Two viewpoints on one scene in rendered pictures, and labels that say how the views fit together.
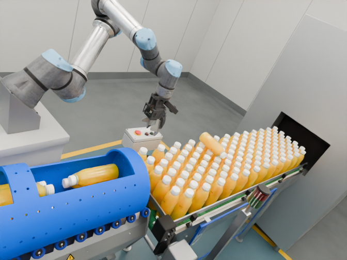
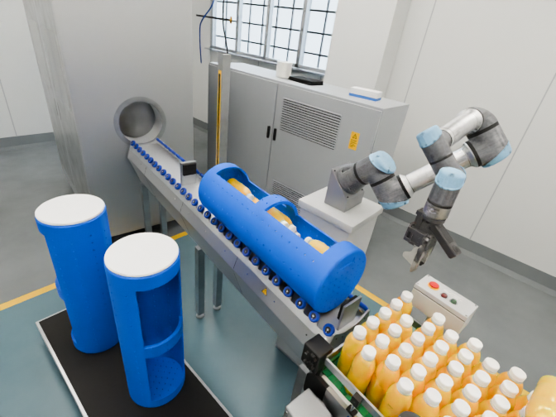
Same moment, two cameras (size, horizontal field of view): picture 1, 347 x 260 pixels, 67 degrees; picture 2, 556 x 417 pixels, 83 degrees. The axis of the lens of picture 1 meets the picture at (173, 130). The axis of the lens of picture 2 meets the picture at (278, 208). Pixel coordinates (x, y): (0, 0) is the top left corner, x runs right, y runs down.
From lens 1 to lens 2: 1.11 m
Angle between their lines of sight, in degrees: 82
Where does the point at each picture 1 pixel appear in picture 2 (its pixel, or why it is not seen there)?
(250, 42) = not seen: outside the picture
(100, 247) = (282, 313)
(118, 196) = (294, 255)
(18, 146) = (316, 208)
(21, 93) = (340, 174)
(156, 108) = (418, 228)
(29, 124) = (337, 202)
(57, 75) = (369, 170)
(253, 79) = not seen: outside the picture
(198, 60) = not seen: outside the picture
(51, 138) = (339, 218)
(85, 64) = (414, 178)
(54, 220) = (257, 228)
